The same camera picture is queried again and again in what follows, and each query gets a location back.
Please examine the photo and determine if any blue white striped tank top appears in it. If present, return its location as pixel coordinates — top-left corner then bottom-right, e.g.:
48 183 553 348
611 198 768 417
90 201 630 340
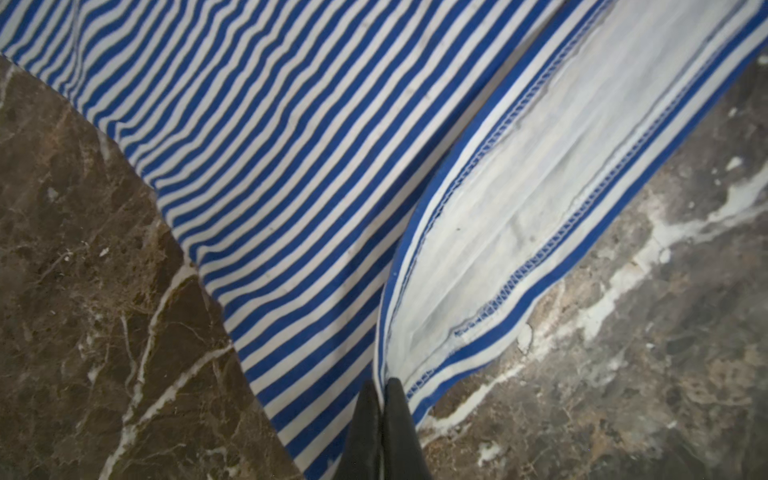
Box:
1 1 767 479

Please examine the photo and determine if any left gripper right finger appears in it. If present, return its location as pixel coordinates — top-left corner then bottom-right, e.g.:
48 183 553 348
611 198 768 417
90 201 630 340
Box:
382 378 432 480

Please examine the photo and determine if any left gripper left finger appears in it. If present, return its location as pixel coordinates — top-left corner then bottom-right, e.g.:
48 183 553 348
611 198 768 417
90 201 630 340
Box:
333 380 382 480

